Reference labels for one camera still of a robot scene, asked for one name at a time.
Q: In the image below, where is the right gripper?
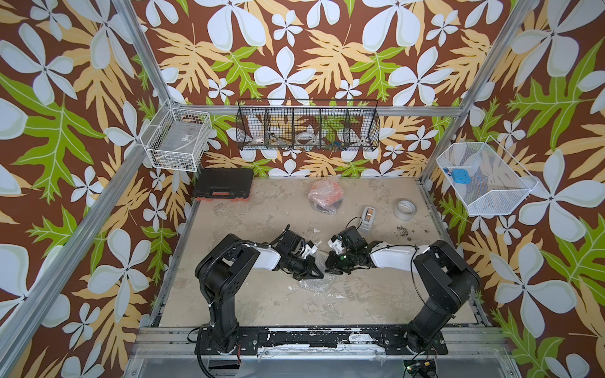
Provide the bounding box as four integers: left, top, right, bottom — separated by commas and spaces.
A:
317, 249, 357, 274

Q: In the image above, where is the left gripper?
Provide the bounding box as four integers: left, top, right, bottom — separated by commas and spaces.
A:
285, 255, 323, 281

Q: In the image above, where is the grey tape dispenser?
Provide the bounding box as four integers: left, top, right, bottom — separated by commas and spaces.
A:
358, 206, 376, 232

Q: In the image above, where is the orange dinner plate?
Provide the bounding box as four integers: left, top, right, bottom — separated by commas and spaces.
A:
309, 178, 343, 209

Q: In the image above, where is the bubble wrap pile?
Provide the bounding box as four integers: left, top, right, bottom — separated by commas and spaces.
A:
299, 274, 335, 293

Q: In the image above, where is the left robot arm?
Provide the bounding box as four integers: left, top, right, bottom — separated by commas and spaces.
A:
195, 228, 324, 353

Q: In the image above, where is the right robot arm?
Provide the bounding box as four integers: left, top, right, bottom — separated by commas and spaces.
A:
326, 226, 481, 354

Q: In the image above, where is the clear tape roll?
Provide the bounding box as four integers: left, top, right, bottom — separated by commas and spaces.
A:
393, 198, 418, 221

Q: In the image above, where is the black plastic case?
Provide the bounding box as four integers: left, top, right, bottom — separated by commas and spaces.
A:
192, 168, 255, 199

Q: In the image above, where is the blue small object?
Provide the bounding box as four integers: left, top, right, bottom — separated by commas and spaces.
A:
451, 169, 472, 185

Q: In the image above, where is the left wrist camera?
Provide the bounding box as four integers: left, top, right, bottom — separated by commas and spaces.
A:
302, 240, 318, 259

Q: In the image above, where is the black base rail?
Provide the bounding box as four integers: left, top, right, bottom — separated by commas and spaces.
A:
193, 324, 449, 356

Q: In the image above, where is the black wire basket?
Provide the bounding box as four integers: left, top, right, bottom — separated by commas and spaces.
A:
235, 99, 381, 151

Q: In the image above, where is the white wire basket right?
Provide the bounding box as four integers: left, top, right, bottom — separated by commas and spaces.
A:
436, 137, 539, 217

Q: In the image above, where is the white wire basket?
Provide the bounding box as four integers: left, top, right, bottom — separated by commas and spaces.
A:
436, 137, 539, 217
141, 101, 213, 173

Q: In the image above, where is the white wire basket left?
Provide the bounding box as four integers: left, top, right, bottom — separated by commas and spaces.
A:
141, 101, 213, 173

